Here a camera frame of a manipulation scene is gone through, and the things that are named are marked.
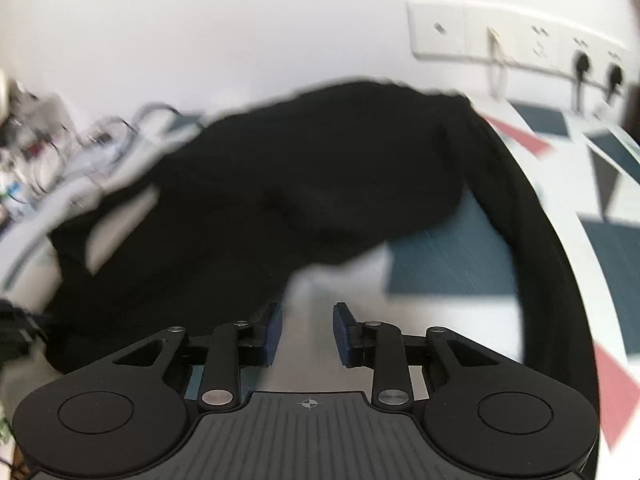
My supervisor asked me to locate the white wall socket panel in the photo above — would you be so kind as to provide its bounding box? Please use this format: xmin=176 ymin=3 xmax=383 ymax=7
xmin=406 ymin=0 xmax=633 ymax=86

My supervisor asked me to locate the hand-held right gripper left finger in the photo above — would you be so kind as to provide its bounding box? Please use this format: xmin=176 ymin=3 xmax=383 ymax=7
xmin=112 ymin=302 xmax=283 ymax=406

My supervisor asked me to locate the black top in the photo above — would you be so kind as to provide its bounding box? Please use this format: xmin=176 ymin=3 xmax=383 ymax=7
xmin=45 ymin=77 xmax=601 ymax=411

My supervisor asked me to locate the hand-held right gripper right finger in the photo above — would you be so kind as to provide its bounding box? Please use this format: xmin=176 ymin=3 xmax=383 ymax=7
xmin=332 ymin=302 xmax=506 ymax=406

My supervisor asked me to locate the geometric patterned tablecloth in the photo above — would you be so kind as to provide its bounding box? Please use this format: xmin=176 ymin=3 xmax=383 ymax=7
xmin=285 ymin=97 xmax=640 ymax=456

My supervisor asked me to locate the black wall plug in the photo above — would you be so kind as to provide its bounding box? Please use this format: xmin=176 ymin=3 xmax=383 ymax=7
xmin=604 ymin=62 xmax=627 ymax=103
xmin=571 ymin=50 xmax=593 ymax=111

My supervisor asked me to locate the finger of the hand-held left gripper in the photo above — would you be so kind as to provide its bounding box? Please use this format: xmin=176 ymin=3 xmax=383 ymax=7
xmin=0 ymin=299 xmax=53 ymax=361

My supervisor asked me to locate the white cable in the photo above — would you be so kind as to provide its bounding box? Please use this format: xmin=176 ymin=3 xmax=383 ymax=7
xmin=487 ymin=27 xmax=508 ymax=98

